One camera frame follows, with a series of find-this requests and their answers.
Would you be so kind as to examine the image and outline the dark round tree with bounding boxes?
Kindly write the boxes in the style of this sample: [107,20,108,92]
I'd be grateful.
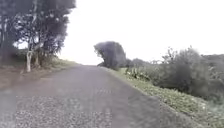
[93,40,128,70]

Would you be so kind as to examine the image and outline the grey asphalt road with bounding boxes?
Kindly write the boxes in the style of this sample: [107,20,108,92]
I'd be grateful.
[0,64,202,128]

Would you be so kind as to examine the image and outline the green grass verge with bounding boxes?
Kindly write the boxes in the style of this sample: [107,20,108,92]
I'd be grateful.
[102,66,224,128]

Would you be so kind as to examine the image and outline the row of green bushes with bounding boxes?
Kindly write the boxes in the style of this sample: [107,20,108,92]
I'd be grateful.
[125,46,224,105]

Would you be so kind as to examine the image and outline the group of pale-trunked trees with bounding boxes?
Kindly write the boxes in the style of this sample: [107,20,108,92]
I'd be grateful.
[0,0,77,74]

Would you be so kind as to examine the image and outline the brown dirt verge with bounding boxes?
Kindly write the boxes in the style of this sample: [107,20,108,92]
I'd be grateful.
[0,57,81,90]

